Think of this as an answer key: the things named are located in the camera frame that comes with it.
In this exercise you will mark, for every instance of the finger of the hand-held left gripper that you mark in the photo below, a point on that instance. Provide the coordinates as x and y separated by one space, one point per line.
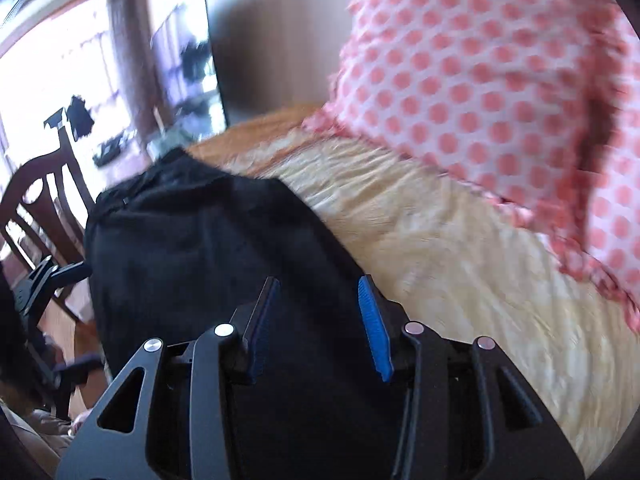
62 272

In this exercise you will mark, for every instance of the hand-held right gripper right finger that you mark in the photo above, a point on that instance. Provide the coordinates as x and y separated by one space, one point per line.
376 330

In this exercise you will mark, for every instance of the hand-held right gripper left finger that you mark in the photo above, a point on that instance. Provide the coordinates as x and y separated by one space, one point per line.
261 327

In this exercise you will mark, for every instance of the black pants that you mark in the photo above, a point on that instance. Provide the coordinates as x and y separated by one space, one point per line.
200 240

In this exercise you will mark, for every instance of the dark wooden chair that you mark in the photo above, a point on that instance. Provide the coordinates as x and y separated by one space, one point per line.
45 195

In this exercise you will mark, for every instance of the cream bed blanket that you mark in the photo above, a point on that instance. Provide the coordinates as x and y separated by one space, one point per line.
465 280

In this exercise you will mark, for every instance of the brown window curtain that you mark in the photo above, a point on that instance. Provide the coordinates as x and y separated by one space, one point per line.
131 60

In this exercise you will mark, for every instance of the pink polka dot pillow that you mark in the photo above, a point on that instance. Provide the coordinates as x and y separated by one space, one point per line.
480 85

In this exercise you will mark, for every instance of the wall mirror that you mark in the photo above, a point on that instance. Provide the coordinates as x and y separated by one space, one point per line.
190 60

